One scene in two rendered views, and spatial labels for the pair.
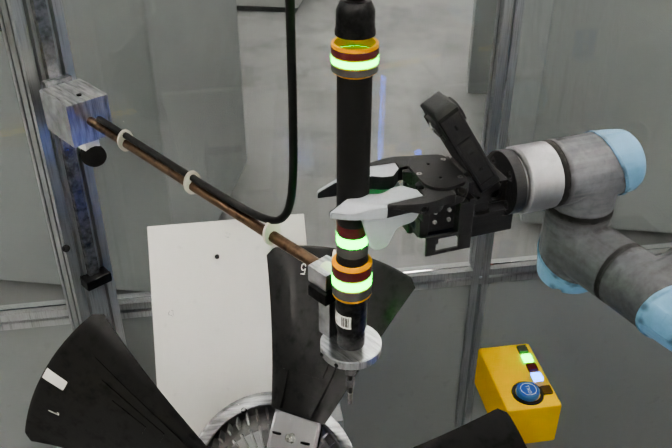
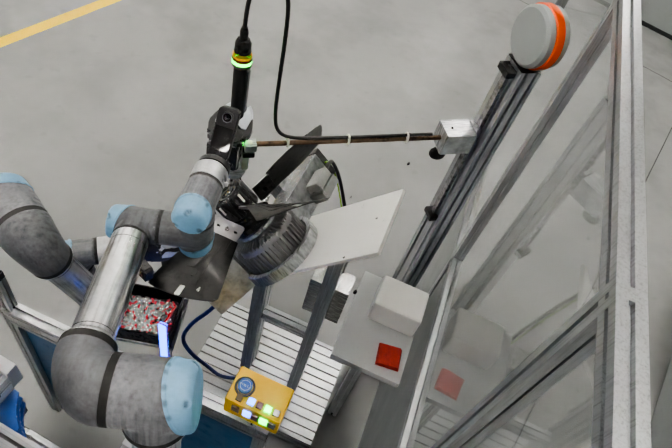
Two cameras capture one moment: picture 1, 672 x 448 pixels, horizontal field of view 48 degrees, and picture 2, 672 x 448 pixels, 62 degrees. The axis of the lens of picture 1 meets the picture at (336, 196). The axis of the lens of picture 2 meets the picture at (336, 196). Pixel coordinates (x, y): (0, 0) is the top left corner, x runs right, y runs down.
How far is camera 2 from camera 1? 1.56 m
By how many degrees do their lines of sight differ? 77
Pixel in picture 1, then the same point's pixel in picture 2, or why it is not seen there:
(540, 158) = (201, 164)
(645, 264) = (145, 211)
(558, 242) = not seen: hidden behind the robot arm
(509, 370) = (266, 391)
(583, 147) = (194, 182)
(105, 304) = (428, 229)
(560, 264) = not seen: hidden behind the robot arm
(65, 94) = (456, 124)
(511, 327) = not seen: outside the picture
